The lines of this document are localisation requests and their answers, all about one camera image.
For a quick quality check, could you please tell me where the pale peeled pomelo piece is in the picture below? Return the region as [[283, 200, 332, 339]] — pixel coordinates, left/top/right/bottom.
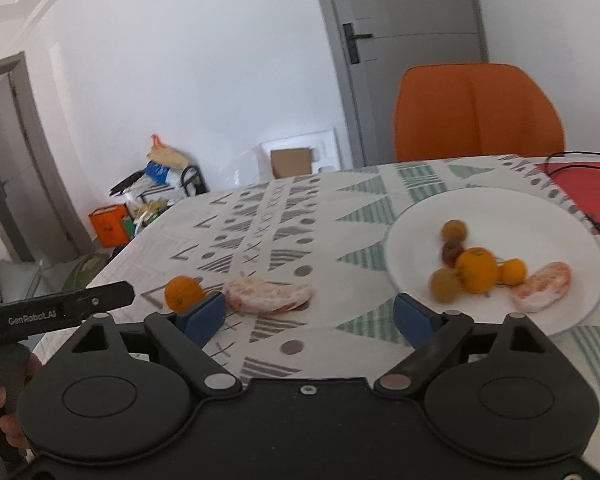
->
[[222, 276, 313, 316]]

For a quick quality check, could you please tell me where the yellowish plastic bag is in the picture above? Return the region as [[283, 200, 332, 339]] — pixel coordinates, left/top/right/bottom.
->
[[132, 200, 171, 226]]

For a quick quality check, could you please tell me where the brown cardboard box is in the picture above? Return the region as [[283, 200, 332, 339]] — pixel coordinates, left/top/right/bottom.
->
[[271, 147, 313, 179]]

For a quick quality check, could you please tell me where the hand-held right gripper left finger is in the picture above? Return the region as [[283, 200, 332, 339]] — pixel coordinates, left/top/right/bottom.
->
[[60, 291, 243, 401]]

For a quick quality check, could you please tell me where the grey side door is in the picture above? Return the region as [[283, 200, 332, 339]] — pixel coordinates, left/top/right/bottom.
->
[[0, 51, 93, 261]]

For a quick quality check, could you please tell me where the orange box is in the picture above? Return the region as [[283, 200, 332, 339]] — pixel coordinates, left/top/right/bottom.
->
[[89, 205, 131, 247]]

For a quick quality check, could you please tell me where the black folded umbrella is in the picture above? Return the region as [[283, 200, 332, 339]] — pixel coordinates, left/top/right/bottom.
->
[[110, 170, 148, 196]]

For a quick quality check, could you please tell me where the large orange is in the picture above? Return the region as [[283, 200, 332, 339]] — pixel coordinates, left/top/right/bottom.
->
[[455, 247, 500, 295], [164, 275, 206, 312]]

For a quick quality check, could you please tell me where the white foam board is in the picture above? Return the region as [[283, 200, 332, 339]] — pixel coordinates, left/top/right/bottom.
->
[[257, 128, 341, 181]]

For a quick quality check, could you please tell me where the beige bag with orange handles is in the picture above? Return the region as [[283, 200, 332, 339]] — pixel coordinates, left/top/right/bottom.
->
[[147, 134, 188, 166]]

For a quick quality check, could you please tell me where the camouflage bag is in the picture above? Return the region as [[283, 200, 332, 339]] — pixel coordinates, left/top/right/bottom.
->
[[62, 254, 113, 291]]

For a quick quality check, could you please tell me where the brown-green round fruit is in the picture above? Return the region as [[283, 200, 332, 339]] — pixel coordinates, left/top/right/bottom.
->
[[441, 219, 467, 244], [430, 267, 462, 304]]

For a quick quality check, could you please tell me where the orange chair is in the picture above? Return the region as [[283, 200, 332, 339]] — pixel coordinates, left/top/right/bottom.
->
[[394, 63, 566, 163]]

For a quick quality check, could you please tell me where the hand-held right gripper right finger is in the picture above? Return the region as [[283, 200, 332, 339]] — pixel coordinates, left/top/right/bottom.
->
[[374, 292, 561, 397]]

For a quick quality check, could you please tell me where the small orange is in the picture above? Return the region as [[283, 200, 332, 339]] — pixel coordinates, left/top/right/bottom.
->
[[499, 258, 527, 285]]

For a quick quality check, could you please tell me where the orange-pink peeled pomelo piece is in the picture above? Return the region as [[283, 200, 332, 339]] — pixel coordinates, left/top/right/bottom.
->
[[510, 261, 572, 313]]

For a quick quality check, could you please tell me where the blue white plastic bag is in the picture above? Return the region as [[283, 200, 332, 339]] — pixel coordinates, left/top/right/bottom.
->
[[145, 160, 181, 183]]

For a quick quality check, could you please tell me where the red plum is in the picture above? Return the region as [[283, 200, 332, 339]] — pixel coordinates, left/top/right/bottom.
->
[[441, 241, 465, 267]]

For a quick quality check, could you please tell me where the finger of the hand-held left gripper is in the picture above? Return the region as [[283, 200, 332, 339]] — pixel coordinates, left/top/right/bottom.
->
[[62, 281, 135, 322]]

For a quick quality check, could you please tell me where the white cushion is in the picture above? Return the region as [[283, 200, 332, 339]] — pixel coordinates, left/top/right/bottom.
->
[[0, 259, 46, 306]]

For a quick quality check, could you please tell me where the black door handle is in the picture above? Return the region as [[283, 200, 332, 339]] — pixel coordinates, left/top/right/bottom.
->
[[342, 24, 373, 65]]

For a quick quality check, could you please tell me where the white plate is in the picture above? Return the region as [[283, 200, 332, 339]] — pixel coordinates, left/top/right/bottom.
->
[[385, 187, 600, 337]]

